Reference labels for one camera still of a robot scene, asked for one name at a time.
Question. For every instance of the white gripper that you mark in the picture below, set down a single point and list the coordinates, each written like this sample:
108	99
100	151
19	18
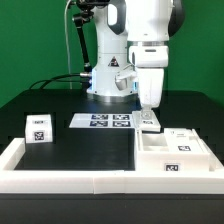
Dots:
149	63

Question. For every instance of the white door panel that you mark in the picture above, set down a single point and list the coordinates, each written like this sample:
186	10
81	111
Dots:
146	125
182	141

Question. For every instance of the white cabinet body box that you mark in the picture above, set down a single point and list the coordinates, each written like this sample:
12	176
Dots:
151	154

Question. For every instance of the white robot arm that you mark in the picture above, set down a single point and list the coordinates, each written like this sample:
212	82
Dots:
125	23

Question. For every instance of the small white cabinet top block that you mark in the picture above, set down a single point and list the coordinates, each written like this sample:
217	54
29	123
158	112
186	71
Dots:
38	129

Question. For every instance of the white marker sheet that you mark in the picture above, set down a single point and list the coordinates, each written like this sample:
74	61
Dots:
97	120

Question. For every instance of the white U-shaped fence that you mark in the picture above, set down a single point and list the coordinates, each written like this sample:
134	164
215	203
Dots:
103	182

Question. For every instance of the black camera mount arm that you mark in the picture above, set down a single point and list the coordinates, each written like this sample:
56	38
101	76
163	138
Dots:
85	16

